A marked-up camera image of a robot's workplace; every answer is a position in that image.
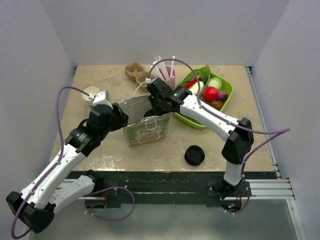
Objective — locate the stack of paper cups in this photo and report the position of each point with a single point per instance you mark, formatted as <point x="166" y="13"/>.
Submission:
<point x="92" y="92"/>

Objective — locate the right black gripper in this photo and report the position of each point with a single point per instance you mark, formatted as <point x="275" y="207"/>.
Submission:
<point x="157" y="111"/>

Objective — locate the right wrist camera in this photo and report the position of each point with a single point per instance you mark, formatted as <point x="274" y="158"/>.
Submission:
<point x="148" y="81"/>

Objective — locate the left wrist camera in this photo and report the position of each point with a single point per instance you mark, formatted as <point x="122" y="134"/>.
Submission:
<point x="102" y="98"/>

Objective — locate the pink straw holder cup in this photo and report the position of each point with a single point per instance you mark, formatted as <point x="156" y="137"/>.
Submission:
<point x="171" y="82"/>

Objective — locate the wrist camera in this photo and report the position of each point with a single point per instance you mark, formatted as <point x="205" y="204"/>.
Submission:
<point x="102" y="98"/>
<point x="148" y="81"/>

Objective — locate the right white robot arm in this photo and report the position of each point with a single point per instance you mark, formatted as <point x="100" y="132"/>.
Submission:
<point x="238" y="141"/>

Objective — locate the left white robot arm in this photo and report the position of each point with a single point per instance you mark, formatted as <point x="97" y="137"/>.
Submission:
<point x="35" y="204"/>

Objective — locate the stack of pulp carriers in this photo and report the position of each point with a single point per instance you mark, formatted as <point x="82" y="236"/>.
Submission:
<point x="137" y="73"/>

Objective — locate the red tomato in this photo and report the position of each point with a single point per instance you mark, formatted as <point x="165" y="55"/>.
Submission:
<point x="210" y="94"/>

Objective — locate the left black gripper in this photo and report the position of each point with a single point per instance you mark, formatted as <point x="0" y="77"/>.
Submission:
<point x="121" y="119"/>

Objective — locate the white radish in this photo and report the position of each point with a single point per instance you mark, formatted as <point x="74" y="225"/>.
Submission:
<point x="197" y="87"/>

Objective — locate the green cabbage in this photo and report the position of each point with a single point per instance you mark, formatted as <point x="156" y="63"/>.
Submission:
<point x="216" y="83"/>

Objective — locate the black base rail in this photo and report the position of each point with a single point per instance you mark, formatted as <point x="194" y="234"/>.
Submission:
<point x="185" y="188"/>

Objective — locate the red chili pepper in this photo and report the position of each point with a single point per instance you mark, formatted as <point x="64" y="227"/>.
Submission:
<point x="190" y="83"/>

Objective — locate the stack of black lids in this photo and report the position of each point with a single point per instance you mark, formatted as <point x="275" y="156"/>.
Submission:
<point x="194" y="155"/>

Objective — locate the printed paper takeout bag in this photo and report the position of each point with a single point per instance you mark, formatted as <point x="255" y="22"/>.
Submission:
<point x="140" y="130"/>

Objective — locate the green leafy vegetable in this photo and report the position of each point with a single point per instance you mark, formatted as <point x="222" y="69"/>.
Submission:
<point x="204" y="74"/>

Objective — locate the black plastic cup lid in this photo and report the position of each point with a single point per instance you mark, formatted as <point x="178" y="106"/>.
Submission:
<point x="149" y="113"/>

